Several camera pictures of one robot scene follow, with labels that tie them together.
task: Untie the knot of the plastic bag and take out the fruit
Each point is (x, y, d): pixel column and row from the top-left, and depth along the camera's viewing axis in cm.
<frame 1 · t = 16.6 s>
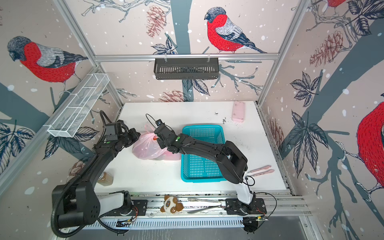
left hand: (138, 132, 85), fingers closed
right hand: (161, 137, 86), fingers closed
pink plastic bag: (147, 146, 85), point 12 cm above the table
pink white tweezers: (264, 168, 87), point 2 cm above the table

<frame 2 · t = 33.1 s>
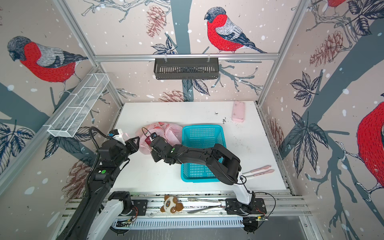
left hand: (135, 138, 77), fingers open
right hand: (153, 152, 86), fingers open
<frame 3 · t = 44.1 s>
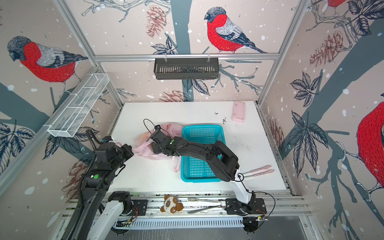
left hand: (130, 145, 75), fingers closed
right hand: (157, 145, 88), fingers open
pink plastic bag: (143, 146, 81), point 16 cm above the table
the other named things where they were.

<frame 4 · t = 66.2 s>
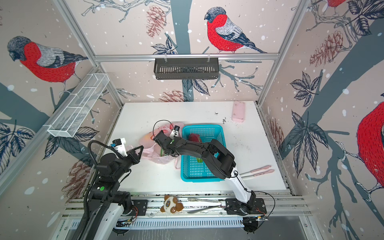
left hand: (141, 147, 74), fingers closed
right hand: (166, 143, 94), fingers open
